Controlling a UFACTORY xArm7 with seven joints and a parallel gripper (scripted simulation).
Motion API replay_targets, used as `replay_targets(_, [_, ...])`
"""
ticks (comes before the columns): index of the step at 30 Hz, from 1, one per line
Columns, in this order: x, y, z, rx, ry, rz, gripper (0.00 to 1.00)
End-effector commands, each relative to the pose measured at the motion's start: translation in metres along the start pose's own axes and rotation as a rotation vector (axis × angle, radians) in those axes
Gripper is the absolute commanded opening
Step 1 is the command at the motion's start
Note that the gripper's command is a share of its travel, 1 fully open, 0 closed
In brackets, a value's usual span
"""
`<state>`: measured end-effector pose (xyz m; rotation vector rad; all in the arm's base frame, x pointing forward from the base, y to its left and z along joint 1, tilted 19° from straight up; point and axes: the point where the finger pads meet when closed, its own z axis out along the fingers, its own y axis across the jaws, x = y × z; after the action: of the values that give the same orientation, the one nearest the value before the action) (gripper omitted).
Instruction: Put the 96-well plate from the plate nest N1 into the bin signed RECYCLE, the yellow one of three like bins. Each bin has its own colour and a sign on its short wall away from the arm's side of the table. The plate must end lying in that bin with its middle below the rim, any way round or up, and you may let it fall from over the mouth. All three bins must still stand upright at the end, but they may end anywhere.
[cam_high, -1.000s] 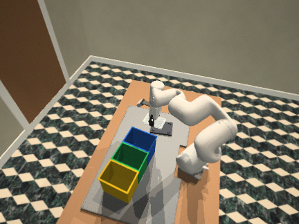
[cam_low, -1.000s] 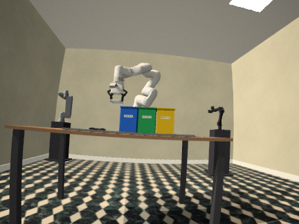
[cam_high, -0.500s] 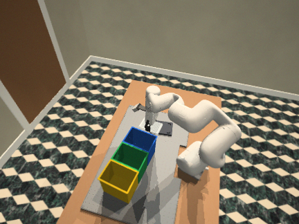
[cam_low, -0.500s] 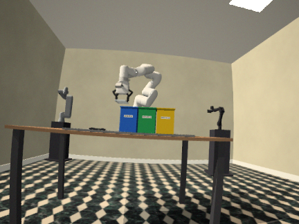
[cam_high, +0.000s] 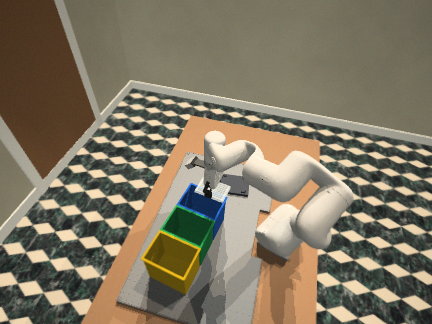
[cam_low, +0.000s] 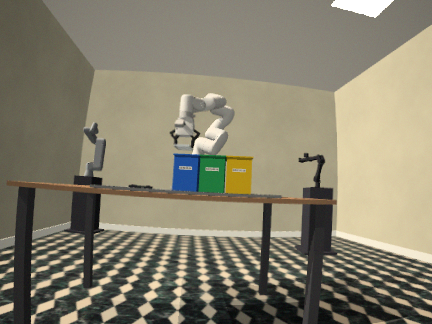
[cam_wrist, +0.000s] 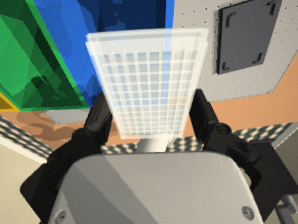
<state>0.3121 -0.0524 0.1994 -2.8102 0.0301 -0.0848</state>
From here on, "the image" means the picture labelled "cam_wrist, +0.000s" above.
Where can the blue bin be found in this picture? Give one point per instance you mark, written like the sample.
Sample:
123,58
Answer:
68,21

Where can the yellow bin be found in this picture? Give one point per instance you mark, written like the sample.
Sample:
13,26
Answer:
6,105

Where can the green open bin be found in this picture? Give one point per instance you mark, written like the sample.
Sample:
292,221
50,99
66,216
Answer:
31,77

